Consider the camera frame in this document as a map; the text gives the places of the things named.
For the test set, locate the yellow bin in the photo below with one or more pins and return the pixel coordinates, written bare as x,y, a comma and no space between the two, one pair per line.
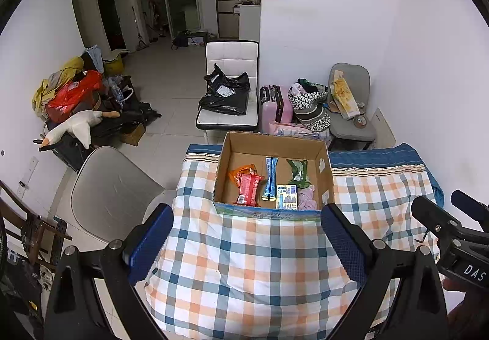
114,65

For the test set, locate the plaid blanket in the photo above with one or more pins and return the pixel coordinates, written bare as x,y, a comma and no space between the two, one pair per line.
248,267

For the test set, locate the small brown cardboard box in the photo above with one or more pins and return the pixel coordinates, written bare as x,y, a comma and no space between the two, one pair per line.
133,133

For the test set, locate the orange snack packet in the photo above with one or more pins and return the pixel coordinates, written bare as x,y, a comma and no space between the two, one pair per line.
237,174

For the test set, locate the light purple cloth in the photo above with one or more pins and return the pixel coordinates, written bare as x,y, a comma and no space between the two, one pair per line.
307,199

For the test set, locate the small black hook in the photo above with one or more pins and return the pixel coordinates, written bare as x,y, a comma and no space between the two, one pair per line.
422,237

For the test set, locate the red plastic bag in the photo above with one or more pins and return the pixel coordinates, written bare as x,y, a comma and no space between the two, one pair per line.
72,95

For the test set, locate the white goose plush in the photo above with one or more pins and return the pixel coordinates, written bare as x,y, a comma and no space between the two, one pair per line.
80,126

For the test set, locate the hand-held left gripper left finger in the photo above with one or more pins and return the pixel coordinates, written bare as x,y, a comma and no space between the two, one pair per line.
151,237

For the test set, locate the black floor bag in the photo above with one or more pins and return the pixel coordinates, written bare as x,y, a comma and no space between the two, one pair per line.
180,40

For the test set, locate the white leaning board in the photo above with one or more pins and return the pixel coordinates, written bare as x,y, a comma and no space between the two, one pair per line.
384,130

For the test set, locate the pink suitcase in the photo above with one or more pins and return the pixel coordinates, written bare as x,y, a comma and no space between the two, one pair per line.
275,107

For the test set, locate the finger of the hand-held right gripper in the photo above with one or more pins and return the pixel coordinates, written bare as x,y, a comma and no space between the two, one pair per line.
435,219
472,210

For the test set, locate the white padded chair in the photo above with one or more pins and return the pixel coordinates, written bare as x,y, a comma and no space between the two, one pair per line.
233,55

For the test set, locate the black and white patterned bag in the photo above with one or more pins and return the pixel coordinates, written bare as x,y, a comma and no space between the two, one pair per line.
311,111

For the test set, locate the refrigerator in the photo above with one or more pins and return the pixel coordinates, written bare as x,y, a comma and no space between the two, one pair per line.
229,0

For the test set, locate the white counter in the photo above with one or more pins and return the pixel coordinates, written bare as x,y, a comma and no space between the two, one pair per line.
250,23

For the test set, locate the grey shell chair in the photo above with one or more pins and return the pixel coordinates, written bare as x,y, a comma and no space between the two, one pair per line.
110,195

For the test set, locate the long blue snack packet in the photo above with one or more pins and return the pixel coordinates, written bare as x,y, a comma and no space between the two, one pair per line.
270,179

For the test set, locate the small round object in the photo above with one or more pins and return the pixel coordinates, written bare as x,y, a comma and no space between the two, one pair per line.
360,120

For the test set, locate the dark wooden chair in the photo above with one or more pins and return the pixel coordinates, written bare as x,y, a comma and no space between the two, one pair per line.
34,233

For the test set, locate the white and blue tissue pack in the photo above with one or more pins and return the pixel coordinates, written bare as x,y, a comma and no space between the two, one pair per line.
286,198

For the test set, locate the yellow printed paper bag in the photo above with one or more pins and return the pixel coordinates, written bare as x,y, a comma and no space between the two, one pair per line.
344,97

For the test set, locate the black luggage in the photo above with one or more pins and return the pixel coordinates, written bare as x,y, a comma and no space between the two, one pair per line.
68,151

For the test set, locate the green snack packet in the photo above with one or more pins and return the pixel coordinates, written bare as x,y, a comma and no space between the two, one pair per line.
298,172

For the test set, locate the grey cushioned chair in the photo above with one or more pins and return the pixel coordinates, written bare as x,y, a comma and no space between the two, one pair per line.
353,76

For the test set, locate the light blue cloth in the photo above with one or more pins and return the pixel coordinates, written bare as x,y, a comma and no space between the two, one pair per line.
93,57

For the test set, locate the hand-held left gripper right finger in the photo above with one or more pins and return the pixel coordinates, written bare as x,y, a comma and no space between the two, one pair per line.
342,242

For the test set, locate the pink floral bag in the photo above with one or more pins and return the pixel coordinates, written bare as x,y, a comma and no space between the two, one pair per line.
298,130

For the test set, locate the person's right hand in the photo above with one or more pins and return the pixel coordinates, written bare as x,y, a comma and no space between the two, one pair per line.
475,317

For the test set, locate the black plastic bag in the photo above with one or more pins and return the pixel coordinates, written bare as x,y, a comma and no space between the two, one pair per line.
225,95

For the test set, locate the red snack packet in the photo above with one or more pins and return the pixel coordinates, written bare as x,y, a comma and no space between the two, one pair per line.
248,187

